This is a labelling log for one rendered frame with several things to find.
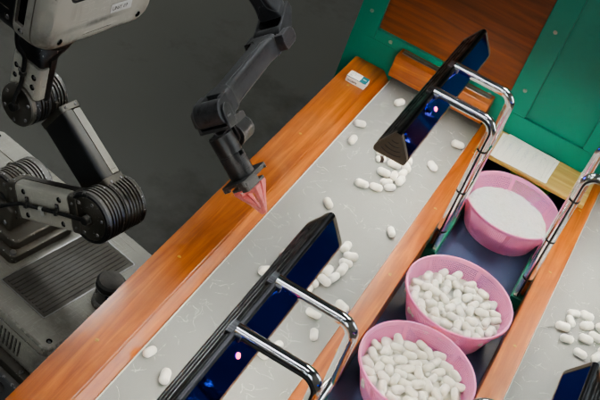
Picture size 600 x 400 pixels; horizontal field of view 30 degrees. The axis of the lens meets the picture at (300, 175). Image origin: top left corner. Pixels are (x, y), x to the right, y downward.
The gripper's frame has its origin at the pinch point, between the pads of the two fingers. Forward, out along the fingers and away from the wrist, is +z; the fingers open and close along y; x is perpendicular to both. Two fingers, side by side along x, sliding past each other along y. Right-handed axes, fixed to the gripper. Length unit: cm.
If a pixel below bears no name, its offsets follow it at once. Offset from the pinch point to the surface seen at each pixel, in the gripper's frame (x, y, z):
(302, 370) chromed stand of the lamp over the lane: -40, -60, 8
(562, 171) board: -28, 89, 46
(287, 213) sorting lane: 8.3, 17.5, 8.8
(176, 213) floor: 97, 77, 18
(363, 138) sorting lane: 7, 61, 10
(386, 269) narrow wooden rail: -11.1, 15.1, 28.2
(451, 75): -31, 49, -1
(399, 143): -30.1, 15.4, 0.2
